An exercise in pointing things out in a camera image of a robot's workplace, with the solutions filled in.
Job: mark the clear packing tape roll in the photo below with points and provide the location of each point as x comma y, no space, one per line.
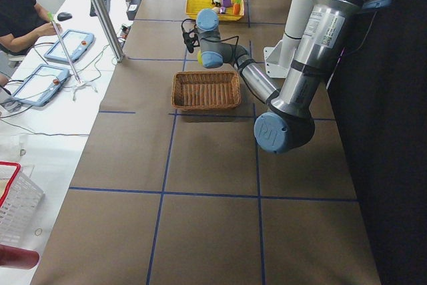
199,58

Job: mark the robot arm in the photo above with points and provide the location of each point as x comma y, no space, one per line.
311,45

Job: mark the yellow plastic basket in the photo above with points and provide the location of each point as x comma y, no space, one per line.
193,7

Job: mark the brown wicker basket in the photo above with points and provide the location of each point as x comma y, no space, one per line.
202,90

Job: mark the toy panda figure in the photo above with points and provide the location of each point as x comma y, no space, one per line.
216,3

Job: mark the purple foam block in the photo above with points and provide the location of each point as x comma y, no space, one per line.
226,3

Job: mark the toy carrot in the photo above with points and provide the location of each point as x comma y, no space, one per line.
237,6

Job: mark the black box device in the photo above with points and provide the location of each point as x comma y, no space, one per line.
132,8

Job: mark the teach pendant far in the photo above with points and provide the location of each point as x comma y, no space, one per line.
76,43

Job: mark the teach pendant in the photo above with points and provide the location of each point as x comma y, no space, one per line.
41,86
76,43

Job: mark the black computer mouse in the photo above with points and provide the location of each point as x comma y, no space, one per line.
63,16

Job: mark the seated person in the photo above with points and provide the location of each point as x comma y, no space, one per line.
23,22

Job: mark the teach pendant near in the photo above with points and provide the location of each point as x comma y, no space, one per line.
41,86

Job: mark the white plastic crate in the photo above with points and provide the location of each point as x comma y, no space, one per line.
20,197

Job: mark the red bottle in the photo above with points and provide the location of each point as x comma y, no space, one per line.
12,257

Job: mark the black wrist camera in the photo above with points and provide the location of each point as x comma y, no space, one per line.
191,40

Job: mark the aluminium post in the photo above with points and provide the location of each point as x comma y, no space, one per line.
108,29

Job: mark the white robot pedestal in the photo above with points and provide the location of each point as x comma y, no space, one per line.
278,59

